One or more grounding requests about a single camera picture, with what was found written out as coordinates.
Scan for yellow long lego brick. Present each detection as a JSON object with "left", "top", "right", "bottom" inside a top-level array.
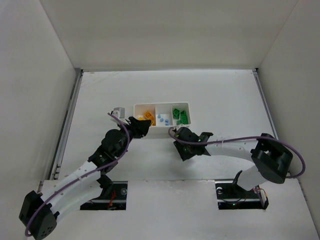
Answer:
[{"left": 138, "top": 116, "right": 156, "bottom": 127}]

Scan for yellow curved lego brick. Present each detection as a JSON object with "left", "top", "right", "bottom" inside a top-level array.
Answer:
[{"left": 143, "top": 111, "right": 154, "bottom": 121}]

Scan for green lego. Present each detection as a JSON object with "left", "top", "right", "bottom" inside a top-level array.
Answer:
[{"left": 179, "top": 110, "right": 189, "bottom": 125}]

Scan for green square lego brick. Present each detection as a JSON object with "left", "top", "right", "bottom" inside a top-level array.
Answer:
[{"left": 172, "top": 108, "right": 182, "bottom": 120}]

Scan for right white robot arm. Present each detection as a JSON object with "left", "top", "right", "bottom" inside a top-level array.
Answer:
[{"left": 168, "top": 126, "right": 293, "bottom": 191}]

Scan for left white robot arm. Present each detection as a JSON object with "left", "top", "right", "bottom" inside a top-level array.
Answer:
[{"left": 19, "top": 113, "right": 152, "bottom": 240}]

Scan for white divided sorting tray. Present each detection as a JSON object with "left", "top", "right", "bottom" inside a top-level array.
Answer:
[{"left": 133, "top": 102, "right": 191, "bottom": 139}]

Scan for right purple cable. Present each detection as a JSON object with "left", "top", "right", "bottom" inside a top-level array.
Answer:
[{"left": 167, "top": 127, "right": 307, "bottom": 178}]

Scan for purple cable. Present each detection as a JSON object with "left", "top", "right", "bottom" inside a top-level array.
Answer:
[
  {"left": 167, "top": 127, "right": 307, "bottom": 178},
  {"left": 24, "top": 112, "right": 131, "bottom": 237}
]

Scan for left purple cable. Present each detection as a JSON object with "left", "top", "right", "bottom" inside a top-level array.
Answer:
[{"left": 24, "top": 112, "right": 131, "bottom": 237}]

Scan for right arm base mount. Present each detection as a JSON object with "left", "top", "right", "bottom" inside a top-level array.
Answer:
[{"left": 215, "top": 171, "right": 269, "bottom": 210}]

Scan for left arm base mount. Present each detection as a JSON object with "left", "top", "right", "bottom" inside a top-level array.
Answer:
[{"left": 80, "top": 175, "right": 128, "bottom": 211}]

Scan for left aluminium frame rail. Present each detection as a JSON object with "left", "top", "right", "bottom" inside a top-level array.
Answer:
[{"left": 45, "top": 68, "right": 84, "bottom": 180}]

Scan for aluminium frame rail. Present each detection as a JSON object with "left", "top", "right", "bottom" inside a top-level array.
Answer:
[
  {"left": 45, "top": 68, "right": 84, "bottom": 180},
  {"left": 252, "top": 67, "right": 292, "bottom": 178}
]

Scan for right aluminium frame rail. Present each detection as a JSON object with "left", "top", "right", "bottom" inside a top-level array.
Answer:
[{"left": 252, "top": 67, "right": 292, "bottom": 178}]

